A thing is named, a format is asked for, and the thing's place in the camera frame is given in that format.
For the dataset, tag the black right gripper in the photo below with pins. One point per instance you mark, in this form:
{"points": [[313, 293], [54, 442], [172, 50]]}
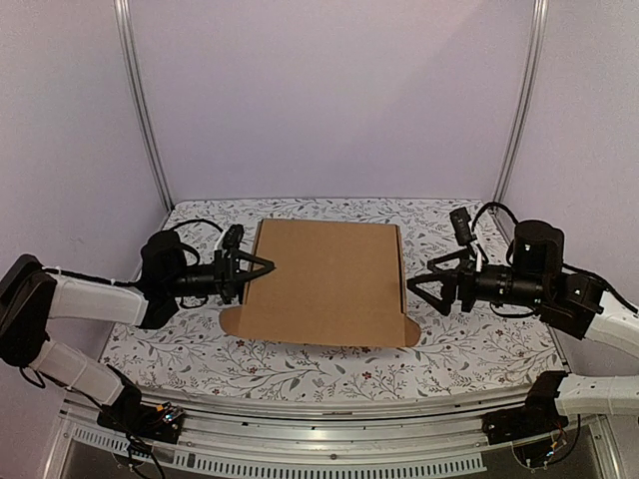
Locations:
{"points": [[465, 286]]}

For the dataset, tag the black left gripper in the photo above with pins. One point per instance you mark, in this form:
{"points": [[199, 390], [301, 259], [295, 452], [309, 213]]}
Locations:
{"points": [[229, 279]]}

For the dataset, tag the brown cardboard box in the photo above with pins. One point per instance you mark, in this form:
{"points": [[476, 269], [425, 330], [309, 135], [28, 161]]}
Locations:
{"points": [[334, 284]]}

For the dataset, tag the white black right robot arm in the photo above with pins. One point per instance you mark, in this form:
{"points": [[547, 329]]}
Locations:
{"points": [[579, 303]]}

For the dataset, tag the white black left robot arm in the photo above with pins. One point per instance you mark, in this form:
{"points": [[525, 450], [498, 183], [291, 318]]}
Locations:
{"points": [[32, 295]]}

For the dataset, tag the floral patterned table mat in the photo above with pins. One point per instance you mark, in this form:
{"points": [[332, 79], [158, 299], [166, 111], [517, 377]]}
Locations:
{"points": [[458, 353]]}

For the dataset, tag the aluminium front rail base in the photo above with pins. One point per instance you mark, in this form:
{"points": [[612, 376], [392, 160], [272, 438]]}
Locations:
{"points": [[245, 438]]}

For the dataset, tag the aluminium left frame post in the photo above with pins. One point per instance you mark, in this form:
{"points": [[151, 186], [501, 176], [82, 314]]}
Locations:
{"points": [[133, 70]]}

